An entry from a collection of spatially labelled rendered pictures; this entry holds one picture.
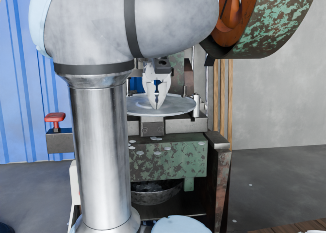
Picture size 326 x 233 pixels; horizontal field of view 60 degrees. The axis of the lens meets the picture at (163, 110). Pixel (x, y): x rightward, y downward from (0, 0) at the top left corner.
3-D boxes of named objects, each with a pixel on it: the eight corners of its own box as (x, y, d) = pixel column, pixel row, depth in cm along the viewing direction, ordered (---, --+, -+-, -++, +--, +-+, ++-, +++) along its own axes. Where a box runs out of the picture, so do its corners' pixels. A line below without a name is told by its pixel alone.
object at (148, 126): (177, 147, 95) (178, 108, 92) (136, 149, 93) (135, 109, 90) (165, 125, 119) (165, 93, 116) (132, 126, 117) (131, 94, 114)
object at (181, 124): (208, 132, 112) (208, 117, 110) (91, 137, 105) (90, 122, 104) (189, 113, 141) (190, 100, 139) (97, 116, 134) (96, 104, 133)
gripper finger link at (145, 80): (156, 94, 91) (156, 67, 89) (157, 95, 89) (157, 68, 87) (141, 94, 90) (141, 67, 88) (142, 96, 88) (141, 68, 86)
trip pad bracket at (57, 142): (80, 183, 97) (75, 129, 93) (50, 185, 96) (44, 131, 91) (82, 175, 103) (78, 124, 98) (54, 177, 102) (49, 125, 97)
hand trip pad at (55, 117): (64, 139, 92) (62, 116, 90) (45, 140, 91) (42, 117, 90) (68, 132, 99) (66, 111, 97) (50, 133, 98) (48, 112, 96)
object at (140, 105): (96, 103, 99) (96, 100, 99) (157, 91, 118) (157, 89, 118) (149, 123, 79) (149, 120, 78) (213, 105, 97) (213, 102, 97)
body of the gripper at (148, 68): (165, 78, 96) (165, 41, 93) (169, 82, 88) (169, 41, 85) (142, 78, 95) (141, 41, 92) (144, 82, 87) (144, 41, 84)
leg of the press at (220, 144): (238, 297, 113) (257, 72, 91) (211, 301, 112) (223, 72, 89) (186, 183, 201) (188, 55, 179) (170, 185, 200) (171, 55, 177)
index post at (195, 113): (200, 117, 111) (200, 93, 108) (192, 117, 110) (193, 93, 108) (198, 115, 114) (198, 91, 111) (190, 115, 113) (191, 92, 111)
